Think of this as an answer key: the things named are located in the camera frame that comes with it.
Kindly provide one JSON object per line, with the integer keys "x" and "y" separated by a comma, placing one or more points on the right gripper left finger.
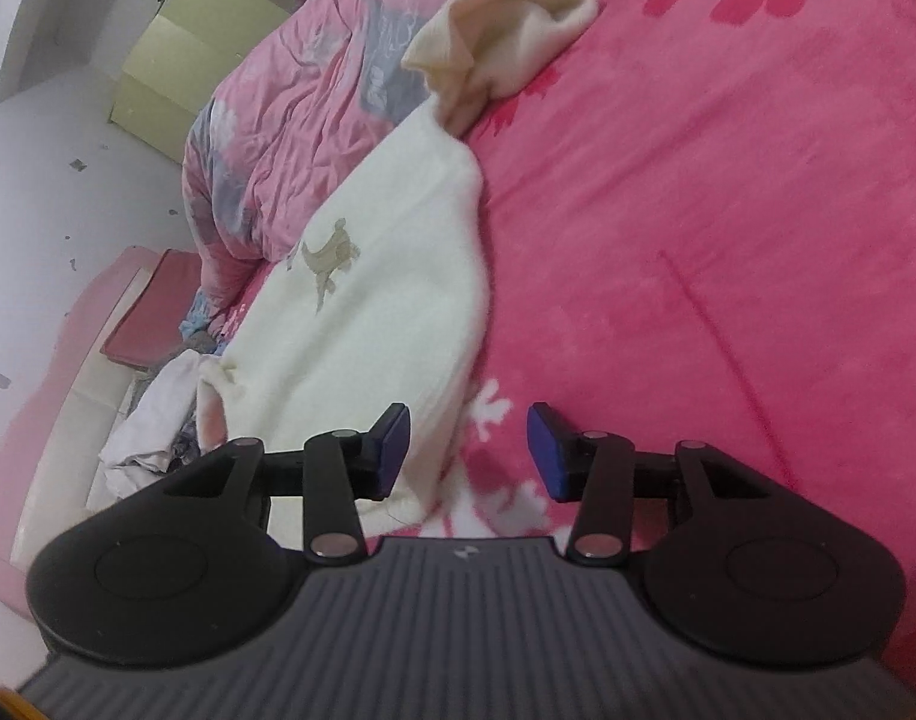
{"x": 339, "y": 469}

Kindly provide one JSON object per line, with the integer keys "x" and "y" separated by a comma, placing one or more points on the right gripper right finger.
{"x": 596, "y": 470}

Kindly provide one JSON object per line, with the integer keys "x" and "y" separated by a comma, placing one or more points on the cream fleece sweater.
{"x": 384, "y": 298}

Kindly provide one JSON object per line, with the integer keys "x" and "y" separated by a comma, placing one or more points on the pile of white clothes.
{"x": 159, "y": 432}

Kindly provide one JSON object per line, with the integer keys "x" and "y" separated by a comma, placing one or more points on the dark red cushion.
{"x": 149, "y": 329}

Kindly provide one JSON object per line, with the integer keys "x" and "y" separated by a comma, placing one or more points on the pink floral bed blanket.
{"x": 699, "y": 222}

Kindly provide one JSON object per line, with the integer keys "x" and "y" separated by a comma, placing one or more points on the pink white bed headboard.
{"x": 22, "y": 445}

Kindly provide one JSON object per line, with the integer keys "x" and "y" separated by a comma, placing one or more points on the pink grey floral duvet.
{"x": 286, "y": 127}

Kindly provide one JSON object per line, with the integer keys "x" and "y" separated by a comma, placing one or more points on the yellow-green wardrobe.
{"x": 173, "y": 70}

